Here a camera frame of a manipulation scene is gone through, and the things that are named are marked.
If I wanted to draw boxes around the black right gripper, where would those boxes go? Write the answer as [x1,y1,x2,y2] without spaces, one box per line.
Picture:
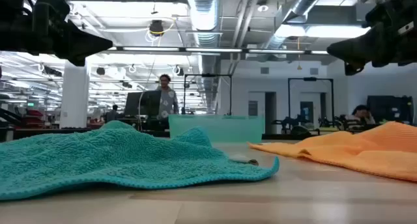
[326,0,417,77]

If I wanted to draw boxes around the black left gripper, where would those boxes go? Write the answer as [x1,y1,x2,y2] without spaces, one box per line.
[0,0,113,67]

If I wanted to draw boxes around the orange microfiber towel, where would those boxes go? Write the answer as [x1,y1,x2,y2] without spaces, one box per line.
[249,120,417,182]

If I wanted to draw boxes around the teal microfiber towel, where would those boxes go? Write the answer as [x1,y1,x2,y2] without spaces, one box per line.
[0,120,280,201]

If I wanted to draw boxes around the teal translucent plastic basket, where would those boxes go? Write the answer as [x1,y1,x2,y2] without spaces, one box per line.
[168,114,265,143]

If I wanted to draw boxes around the white square column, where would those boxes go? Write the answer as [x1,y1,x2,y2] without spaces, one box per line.
[59,59,91,129]

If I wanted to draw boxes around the person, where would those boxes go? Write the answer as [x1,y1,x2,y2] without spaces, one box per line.
[156,74,179,120]
[345,104,375,124]
[106,104,120,122]

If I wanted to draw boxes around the black desktop monitor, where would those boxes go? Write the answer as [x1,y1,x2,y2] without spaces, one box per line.
[123,90,162,117]

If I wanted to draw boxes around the red machine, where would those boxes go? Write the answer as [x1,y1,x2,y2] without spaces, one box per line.
[19,108,45,127]

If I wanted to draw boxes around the black robot station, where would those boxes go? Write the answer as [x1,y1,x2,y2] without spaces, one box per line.
[272,115,322,135]

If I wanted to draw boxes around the long ceiling light bar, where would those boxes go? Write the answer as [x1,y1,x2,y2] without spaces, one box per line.
[107,46,330,55]

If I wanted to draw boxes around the black tall frame stand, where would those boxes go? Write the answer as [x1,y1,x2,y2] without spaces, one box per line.
[287,76,335,127]
[183,73,233,116]

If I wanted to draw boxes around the large dark wall screen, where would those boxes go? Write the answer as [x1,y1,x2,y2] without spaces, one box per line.
[367,95,414,124]

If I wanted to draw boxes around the silver ventilation duct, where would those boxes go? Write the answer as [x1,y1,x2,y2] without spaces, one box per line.
[263,0,330,51]
[185,0,222,75]

